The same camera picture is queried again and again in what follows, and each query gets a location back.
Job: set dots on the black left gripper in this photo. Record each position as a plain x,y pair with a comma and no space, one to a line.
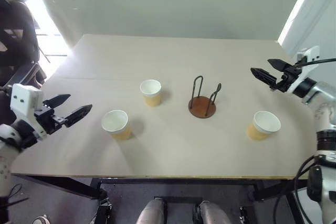
48,120

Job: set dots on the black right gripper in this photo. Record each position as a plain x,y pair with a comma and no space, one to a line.
288,77

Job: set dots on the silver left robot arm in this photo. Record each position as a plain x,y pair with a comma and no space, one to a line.
5,136

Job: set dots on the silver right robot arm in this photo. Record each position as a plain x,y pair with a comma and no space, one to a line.
325,113

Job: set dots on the yellow paper cup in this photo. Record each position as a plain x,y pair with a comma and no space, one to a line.
115,125
150,93
262,127

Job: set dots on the black office chair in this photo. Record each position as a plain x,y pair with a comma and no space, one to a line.
15,37

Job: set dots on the grey rounded metallic shape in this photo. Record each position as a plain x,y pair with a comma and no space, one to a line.
152,213
212,213

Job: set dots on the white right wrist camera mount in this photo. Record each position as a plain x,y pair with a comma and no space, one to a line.
312,54

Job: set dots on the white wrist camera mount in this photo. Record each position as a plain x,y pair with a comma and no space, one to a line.
23,99
312,54

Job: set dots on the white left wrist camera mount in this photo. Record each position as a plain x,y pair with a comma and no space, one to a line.
23,99

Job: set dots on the black metal table frame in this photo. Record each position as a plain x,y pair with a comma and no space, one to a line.
65,183

